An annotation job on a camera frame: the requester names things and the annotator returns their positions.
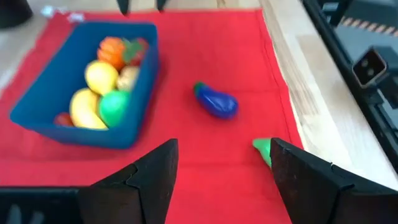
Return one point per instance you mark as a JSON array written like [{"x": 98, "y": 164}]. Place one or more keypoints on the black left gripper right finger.
[{"x": 304, "y": 193}]

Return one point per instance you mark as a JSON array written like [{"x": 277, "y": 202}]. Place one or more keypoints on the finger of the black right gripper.
[
  {"x": 161, "y": 3},
  {"x": 123, "y": 5}
]

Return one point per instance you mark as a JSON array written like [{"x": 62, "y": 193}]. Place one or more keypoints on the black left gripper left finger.
[{"x": 140, "y": 193}]

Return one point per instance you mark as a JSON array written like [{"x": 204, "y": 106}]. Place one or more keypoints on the orange toy fruit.
[{"x": 110, "y": 51}]

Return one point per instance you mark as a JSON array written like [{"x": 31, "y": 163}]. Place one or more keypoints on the tan potato toy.
[{"x": 128, "y": 77}]

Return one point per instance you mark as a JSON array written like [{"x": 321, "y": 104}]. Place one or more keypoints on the yellow lemon toy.
[{"x": 101, "y": 76}]

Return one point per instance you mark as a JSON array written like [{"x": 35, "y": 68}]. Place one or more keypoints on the green lime toy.
[{"x": 113, "y": 107}]

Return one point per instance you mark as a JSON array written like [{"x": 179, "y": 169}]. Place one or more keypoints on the yellow banana toy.
[{"x": 82, "y": 109}]

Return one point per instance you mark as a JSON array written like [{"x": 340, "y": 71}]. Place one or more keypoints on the small red tomato toy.
[{"x": 63, "y": 119}]

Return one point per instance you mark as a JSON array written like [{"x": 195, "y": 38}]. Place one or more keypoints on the white paper tag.
[
  {"x": 76, "y": 17},
  {"x": 49, "y": 11}
]

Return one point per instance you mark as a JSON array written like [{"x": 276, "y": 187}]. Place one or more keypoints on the red cloth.
[{"x": 202, "y": 46}]

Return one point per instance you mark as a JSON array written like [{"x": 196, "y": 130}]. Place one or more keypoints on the green cucumber toy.
[{"x": 262, "y": 147}]

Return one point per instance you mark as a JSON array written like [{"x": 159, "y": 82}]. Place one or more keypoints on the green plant in black pot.
[{"x": 12, "y": 12}]

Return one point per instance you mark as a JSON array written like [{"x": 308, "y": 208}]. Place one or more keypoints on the purple eggplant toy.
[{"x": 217, "y": 102}]

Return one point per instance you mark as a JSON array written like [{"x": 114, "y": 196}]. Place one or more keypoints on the blue plastic container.
[{"x": 46, "y": 93}]

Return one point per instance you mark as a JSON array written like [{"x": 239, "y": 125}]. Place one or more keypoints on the black table-level camera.
[{"x": 370, "y": 67}]

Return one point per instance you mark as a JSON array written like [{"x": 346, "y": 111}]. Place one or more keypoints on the black table frame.
[{"x": 323, "y": 21}]

